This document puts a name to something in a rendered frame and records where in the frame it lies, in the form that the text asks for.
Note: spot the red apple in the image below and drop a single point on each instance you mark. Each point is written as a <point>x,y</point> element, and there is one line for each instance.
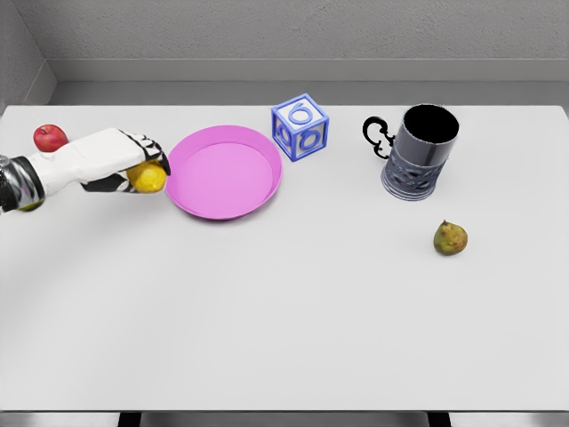
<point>49,137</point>

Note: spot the green-brown pear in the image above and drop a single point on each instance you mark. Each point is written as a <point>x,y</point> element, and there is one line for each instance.
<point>450,238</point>

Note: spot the blue and white letter block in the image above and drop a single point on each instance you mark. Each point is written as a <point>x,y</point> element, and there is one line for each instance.
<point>300,126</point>

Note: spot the pink round plate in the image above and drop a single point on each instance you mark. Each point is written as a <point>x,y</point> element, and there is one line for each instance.
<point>224,172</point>

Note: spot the yellow-green fruit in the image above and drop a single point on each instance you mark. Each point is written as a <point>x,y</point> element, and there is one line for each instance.
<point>31,205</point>

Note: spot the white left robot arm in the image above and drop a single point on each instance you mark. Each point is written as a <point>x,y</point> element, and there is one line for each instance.
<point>31,178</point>

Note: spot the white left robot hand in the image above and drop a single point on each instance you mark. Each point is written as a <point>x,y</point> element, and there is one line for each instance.
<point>106,155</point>

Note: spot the yellow lemon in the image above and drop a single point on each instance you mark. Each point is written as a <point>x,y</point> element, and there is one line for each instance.
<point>146,178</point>

